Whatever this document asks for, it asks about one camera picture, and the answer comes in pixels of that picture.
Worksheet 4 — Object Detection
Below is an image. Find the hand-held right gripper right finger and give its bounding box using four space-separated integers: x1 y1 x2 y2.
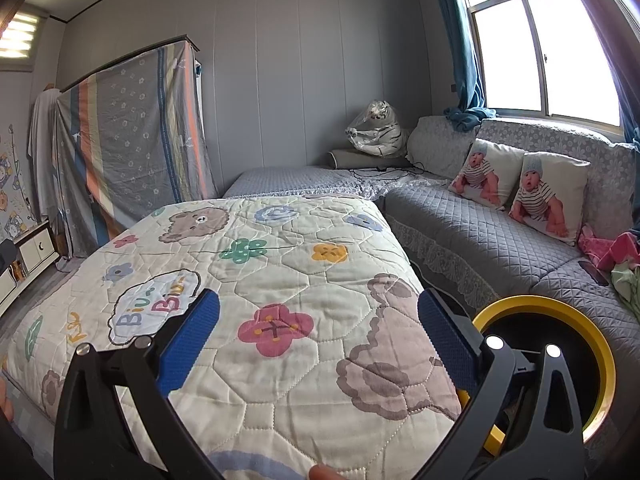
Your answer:
416 287 586 480

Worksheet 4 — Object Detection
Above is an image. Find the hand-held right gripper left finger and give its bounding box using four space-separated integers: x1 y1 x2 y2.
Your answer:
52 289 223 480

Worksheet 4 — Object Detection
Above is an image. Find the yellow-rimmed trash bin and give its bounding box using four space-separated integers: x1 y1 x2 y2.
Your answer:
460 295 616 456

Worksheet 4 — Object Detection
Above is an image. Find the person's right hand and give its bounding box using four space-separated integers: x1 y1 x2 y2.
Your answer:
307 464 346 480

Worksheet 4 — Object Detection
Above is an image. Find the grey quilted sofa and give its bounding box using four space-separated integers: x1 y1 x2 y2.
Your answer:
222 114 640 402

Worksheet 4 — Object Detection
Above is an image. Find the cartoon printed bed quilt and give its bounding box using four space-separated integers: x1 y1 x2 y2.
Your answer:
0 195 464 480

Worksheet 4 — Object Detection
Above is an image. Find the black smartphone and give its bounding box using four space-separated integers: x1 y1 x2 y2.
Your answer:
577 258 611 287

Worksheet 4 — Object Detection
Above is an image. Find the baby print pillow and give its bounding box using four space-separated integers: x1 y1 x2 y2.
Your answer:
508 151 591 247
448 138 526 211

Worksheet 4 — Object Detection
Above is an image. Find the white low cabinet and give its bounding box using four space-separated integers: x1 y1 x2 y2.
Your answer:
0 217 61 307

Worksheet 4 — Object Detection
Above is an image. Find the pink cloth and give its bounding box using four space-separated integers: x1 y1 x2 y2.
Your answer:
577 224 640 274

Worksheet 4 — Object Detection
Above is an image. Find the light green cloth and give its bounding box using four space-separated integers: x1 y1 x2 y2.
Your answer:
609 259 640 322

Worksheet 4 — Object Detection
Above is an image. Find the striped sheet covered wardrobe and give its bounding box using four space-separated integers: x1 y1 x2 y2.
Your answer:
52 34 219 259

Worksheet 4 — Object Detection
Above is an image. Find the grey bolster pillow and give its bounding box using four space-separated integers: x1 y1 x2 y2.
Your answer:
327 148 414 170

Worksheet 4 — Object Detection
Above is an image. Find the plush tiger in plastic bag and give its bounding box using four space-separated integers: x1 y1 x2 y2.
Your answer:
344 99 409 159

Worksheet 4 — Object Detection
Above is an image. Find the hanging white cloth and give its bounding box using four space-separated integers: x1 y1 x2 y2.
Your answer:
27 87 64 234

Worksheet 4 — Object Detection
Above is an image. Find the blue curtain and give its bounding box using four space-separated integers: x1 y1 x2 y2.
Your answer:
620 110 640 154
427 0 496 134

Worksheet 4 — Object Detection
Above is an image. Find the large window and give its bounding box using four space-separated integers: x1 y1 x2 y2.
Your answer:
457 0 632 127

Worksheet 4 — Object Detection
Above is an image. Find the small window blind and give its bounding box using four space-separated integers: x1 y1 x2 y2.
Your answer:
0 2 51 74

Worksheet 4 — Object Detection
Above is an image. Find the black cable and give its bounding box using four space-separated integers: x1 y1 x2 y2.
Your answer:
352 162 426 181

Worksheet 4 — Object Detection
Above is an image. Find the cartoon printed wall cloth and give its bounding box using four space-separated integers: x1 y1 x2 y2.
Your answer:
0 124 37 242

